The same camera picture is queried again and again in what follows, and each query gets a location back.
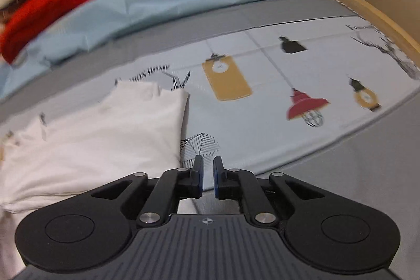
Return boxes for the wooden bed side rail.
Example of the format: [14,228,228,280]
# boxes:
[337,0,420,67]

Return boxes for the light blue sheet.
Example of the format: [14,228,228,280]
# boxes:
[1,0,264,99]

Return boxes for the patterned light blue bed runner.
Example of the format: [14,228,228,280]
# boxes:
[1,16,419,172]

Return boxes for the white t-shirt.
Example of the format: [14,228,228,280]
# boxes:
[1,81,189,279]

